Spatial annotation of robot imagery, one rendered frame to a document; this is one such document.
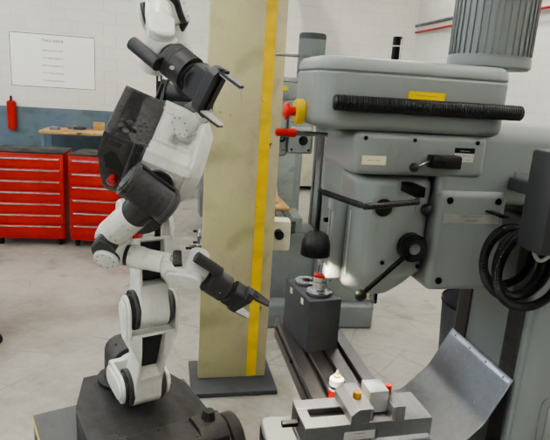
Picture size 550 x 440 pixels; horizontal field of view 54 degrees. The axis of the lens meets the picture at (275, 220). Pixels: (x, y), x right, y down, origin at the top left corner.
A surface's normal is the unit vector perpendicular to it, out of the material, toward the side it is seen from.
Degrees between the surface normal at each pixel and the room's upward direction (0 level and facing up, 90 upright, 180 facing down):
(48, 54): 90
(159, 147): 46
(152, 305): 75
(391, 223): 90
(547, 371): 89
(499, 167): 90
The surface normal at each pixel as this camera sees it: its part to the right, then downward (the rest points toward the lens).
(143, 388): 0.51, 0.36
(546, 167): -0.98, -0.01
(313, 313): 0.34, 0.25
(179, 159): 0.42, -0.50
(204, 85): -0.48, 0.18
